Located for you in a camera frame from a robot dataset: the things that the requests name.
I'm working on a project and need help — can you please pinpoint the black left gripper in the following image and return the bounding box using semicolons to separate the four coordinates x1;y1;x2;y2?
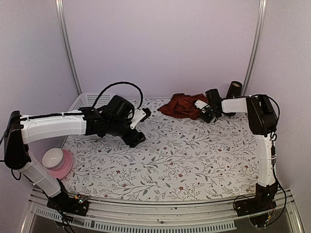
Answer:
107;119;147;148

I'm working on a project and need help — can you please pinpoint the dark red towel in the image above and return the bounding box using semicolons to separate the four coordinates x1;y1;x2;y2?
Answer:
158;93;207;120

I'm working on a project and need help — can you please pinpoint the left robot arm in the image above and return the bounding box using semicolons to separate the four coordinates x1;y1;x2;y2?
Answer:
1;95;151;211

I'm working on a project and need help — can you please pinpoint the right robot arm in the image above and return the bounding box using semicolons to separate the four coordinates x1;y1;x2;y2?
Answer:
194;89;279;212

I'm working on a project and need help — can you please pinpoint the black cylinder cup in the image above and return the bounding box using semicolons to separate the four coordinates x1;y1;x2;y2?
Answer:
226;81;242;98

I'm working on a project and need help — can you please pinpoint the floral tablecloth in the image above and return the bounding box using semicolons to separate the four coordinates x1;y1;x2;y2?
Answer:
63;99;259;202

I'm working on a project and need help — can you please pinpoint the white plastic basket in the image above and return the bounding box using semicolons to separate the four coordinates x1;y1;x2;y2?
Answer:
69;92;113;111

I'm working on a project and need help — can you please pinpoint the pink plate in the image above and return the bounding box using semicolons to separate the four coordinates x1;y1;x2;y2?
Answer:
47;149;73;180

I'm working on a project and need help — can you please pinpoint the white bowl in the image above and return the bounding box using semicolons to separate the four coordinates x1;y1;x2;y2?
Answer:
41;148;64;170

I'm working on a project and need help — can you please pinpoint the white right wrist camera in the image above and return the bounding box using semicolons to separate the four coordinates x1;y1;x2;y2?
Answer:
194;100;209;112

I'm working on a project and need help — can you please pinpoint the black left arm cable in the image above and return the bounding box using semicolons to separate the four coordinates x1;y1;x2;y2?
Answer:
91;81;143;110

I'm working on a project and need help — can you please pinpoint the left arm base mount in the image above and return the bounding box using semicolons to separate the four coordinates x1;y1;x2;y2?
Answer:
47;193;89;216

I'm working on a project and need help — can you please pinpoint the front aluminium rail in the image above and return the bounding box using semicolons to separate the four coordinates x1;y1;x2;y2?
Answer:
21;188;307;233

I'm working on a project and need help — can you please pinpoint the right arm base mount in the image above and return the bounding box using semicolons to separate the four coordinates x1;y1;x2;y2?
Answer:
233;191;276;216

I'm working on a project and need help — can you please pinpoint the right aluminium frame post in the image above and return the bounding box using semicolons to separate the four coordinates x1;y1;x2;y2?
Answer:
242;0;267;95

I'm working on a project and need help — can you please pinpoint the aluminium frame post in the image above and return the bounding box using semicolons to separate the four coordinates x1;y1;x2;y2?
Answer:
242;0;267;95
55;0;82;95

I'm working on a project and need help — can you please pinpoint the left aluminium frame post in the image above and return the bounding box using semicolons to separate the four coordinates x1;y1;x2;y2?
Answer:
55;0;82;95

